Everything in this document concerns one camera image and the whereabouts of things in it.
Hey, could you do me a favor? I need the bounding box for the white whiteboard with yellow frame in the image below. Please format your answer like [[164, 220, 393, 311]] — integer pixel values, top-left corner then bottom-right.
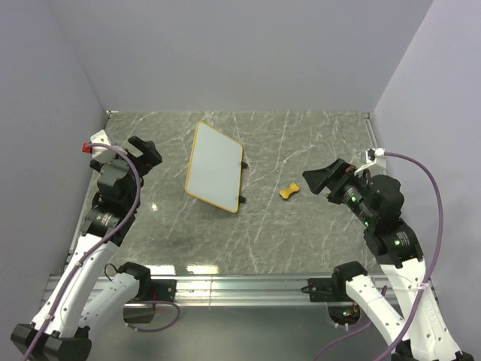
[[184, 121, 244, 214]]

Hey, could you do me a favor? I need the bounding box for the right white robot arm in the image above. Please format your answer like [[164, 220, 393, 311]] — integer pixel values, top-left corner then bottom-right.
[[302, 159, 473, 360]]

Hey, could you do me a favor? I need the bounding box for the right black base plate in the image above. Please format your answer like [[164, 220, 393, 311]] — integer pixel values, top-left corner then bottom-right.
[[301, 278, 338, 303]]

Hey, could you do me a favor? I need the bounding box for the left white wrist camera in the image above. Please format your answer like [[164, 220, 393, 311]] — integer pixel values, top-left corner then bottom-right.
[[82, 129, 123, 164]]

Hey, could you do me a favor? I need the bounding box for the aluminium mounting rail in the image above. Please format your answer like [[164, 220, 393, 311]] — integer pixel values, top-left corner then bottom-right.
[[44, 273, 439, 308]]

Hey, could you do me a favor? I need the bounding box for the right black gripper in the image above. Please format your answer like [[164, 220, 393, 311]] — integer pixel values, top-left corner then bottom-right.
[[301, 156, 375, 225]]

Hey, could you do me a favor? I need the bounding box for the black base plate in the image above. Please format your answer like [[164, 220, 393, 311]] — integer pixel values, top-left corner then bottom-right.
[[301, 278, 338, 303], [141, 278, 177, 302]]

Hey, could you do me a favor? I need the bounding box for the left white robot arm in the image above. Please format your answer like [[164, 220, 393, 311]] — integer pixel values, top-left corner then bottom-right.
[[11, 132, 162, 360]]

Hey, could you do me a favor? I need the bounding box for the yellow bone-shaped eraser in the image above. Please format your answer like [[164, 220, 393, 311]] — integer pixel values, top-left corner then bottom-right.
[[279, 183, 300, 200]]

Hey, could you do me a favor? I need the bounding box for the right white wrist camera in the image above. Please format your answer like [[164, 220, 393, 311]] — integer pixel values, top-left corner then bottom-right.
[[355, 148, 387, 176]]

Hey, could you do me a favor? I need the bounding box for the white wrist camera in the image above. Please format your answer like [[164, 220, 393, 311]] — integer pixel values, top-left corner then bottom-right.
[[82, 129, 123, 164], [355, 148, 387, 176]]

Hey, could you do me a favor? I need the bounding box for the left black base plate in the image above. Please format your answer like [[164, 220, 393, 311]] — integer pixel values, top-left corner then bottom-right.
[[141, 278, 177, 302]]

